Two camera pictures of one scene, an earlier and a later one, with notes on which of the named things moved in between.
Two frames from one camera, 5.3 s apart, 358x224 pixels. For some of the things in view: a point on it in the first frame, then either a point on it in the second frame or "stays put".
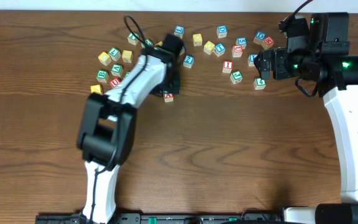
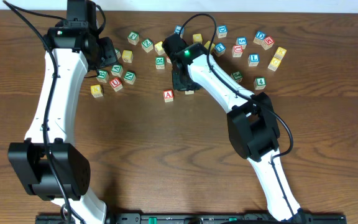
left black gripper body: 171,85 to 108,55
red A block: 168,97 stays put
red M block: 268,43 stays put
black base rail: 169,218 stays put
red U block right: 237,51 stays put
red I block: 228,66 to 189,92
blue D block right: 259,37 stays put
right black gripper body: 286,65 to 184,83
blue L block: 250,59 stays put
